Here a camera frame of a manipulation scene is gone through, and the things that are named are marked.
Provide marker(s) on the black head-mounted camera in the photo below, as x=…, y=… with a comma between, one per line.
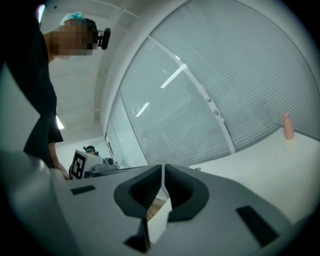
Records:
x=106, y=37

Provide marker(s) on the person's left forearm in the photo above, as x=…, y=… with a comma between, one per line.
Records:
x=56, y=157

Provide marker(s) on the pink bottle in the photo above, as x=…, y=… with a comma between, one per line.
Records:
x=288, y=127

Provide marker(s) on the person in black shirt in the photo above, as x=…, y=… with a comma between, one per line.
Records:
x=30, y=87

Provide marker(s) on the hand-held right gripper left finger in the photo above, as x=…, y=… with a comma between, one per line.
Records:
x=105, y=207

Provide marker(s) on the white desk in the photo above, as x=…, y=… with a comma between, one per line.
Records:
x=250, y=170

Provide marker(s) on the teal hair cap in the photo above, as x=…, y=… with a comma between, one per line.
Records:
x=75, y=16

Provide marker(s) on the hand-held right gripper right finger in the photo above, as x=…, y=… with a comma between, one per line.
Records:
x=225, y=200

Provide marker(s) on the person's head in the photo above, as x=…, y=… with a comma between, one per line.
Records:
x=72, y=42

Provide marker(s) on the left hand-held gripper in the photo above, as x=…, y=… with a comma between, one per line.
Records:
x=82, y=165

